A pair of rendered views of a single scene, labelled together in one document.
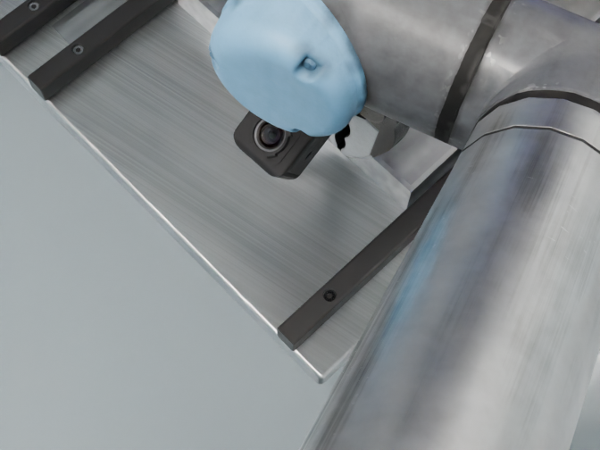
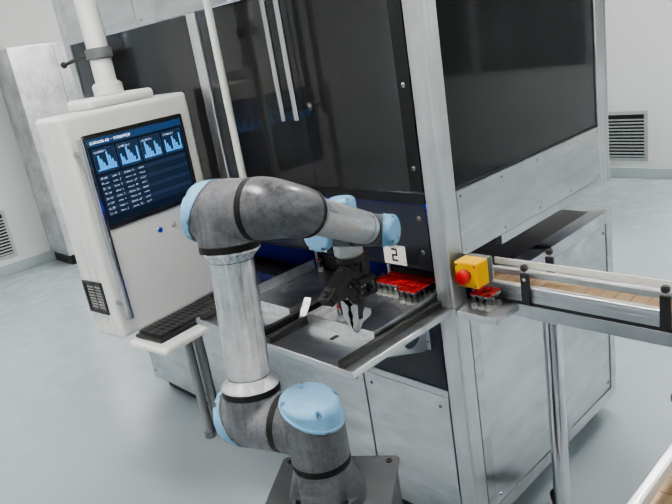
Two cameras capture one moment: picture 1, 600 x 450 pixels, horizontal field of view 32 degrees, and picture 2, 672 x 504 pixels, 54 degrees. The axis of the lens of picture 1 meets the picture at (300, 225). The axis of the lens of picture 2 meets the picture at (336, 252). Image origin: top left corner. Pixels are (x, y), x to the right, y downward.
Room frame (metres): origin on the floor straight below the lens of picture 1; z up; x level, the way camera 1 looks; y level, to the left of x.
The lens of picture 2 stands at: (-1.22, -0.15, 1.64)
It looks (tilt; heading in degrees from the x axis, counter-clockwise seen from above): 18 degrees down; 5
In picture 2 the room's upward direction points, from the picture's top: 10 degrees counter-clockwise
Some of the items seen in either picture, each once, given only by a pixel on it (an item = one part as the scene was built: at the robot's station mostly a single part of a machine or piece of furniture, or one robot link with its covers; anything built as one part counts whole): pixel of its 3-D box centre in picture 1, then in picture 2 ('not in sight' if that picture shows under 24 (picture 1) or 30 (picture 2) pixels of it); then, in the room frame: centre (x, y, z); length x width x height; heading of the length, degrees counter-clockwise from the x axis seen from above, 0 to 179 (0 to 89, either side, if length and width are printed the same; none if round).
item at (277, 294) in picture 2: not in sight; (303, 286); (0.77, 0.14, 0.90); 0.34 x 0.26 x 0.04; 136
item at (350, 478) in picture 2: not in sight; (324, 475); (-0.14, 0.04, 0.84); 0.15 x 0.15 x 0.10
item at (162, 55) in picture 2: not in sight; (170, 103); (1.35, 0.60, 1.51); 0.49 x 0.01 x 0.59; 46
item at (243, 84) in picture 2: not in sight; (254, 95); (0.98, 0.21, 1.51); 0.47 x 0.01 x 0.59; 46
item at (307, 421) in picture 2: not in sight; (311, 424); (-0.14, 0.04, 0.96); 0.13 x 0.12 x 0.14; 66
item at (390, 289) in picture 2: not in sight; (398, 291); (0.60, -0.16, 0.91); 0.18 x 0.02 x 0.05; 47
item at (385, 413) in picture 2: not in sight; (343, 315); (1.54, 0.10, 0.44); 2.06 x 1.00 x 0.88; 46
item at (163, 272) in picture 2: not in sight; (138, 206); (1.00, 0.70, 1.19); 0.50 x 0.19 x 0.78; 144
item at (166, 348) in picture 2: not in sight; (191, 318); (0.88, 0.57, 0.79); 0.45 x 0.28 x 0.03; 144
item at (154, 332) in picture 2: not in sight; (194, 312); (0.87, 0.55, 0.82); 0.40 x 0.14 x 0.02; 144
